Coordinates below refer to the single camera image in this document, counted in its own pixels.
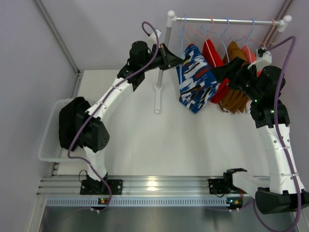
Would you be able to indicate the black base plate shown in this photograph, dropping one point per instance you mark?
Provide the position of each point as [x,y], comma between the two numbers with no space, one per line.
[220,186]
[113,186]

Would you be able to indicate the brown garment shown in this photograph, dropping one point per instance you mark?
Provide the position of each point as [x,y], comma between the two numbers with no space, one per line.
[234,100]

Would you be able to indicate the silver clothes rack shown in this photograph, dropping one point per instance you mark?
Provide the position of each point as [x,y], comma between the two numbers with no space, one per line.
[281,25]

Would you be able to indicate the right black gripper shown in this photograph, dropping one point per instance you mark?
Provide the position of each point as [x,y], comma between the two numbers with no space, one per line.
[236,76]

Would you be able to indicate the grey slotted cable duct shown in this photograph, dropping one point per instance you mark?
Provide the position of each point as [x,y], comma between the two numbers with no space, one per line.
[142,201]

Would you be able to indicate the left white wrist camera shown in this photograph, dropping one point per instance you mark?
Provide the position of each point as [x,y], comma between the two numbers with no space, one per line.
[153,36]

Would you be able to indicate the empty pink hanger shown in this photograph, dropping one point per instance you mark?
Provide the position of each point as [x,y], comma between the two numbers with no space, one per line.
[263,44]

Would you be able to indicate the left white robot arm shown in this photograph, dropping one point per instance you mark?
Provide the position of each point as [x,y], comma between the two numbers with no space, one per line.
[90,124]

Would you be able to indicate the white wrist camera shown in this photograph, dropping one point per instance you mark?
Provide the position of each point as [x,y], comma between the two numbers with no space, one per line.
[153,36]
[263,59]

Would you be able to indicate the white plastic basket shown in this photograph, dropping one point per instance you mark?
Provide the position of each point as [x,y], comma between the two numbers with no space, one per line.
[50,149]

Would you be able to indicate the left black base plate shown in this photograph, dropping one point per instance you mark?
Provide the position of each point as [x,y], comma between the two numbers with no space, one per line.
[113,186]

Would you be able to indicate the aluminium mounting rail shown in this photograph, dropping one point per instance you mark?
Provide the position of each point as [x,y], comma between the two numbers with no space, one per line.
[69,185]

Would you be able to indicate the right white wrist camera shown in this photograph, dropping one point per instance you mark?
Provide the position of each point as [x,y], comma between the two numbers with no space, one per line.
[263,59]

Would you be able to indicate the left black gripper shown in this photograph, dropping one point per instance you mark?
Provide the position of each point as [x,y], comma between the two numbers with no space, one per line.
[163,57]

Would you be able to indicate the coral orange garment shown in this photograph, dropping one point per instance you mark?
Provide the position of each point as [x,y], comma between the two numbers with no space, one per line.
[250,56]

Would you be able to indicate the black trousers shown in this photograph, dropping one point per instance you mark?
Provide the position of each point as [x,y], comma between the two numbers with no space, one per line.
[67,119]

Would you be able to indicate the red garment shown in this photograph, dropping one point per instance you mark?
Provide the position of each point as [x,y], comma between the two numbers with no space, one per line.
[223,87]

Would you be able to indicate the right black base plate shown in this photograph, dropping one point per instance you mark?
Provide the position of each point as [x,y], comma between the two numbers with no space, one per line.
[220,186]

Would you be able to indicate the blue white patterned shorts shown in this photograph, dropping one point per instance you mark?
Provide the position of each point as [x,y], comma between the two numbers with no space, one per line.
[196,82]

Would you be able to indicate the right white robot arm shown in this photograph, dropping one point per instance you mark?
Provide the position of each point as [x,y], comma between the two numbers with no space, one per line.
[285,191]

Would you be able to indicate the light blue wire hanger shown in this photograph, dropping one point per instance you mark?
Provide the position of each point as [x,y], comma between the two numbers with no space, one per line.
[181,30]

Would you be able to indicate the pink hanger with red garment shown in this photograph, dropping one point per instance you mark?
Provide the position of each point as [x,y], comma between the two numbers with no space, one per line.
[212,26]

